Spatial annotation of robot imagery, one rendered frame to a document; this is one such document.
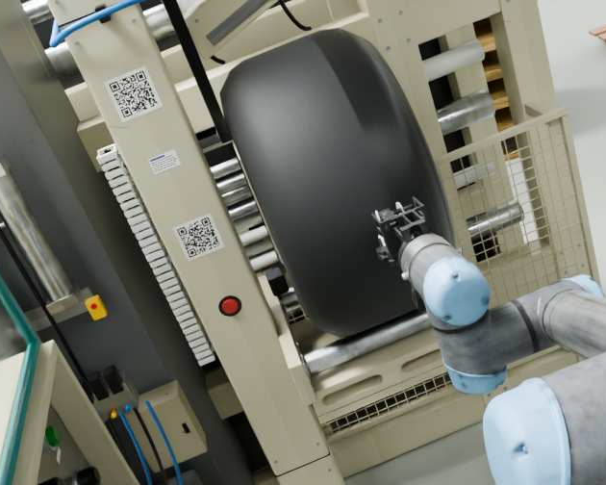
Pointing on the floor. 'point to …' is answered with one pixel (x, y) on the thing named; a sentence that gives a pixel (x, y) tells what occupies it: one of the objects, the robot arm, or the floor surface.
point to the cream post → (141, 53)
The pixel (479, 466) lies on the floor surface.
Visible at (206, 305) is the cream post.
